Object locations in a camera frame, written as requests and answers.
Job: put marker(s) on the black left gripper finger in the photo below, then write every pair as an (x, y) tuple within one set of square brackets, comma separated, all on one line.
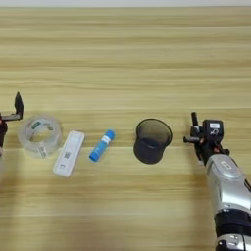
[(19, 106)]

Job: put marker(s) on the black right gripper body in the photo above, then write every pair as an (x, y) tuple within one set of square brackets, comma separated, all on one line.
[(212, 148)]

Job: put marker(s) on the white rectangular test cassette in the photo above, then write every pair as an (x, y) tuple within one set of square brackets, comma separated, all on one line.
[(68, 155)]

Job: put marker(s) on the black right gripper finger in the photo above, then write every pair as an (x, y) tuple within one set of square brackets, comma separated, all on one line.
[(196, 130), (192, 139)]

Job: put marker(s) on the blue glue stick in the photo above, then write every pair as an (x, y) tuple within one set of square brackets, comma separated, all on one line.
[(100, 147)]

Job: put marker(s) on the right black box white label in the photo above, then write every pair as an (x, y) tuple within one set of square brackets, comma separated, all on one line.
[(213, 129)]

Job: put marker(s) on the black mesh pen cup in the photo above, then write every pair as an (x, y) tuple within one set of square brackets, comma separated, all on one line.
[(148, 152)]

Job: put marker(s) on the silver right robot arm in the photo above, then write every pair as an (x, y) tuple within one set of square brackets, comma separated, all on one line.
[(228, 189)]

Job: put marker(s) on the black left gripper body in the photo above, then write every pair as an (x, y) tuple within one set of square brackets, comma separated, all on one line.
[(2, 130)]

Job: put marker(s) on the clear adhesive tape roll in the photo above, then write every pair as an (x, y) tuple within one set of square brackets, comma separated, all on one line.
[(49, 145)]

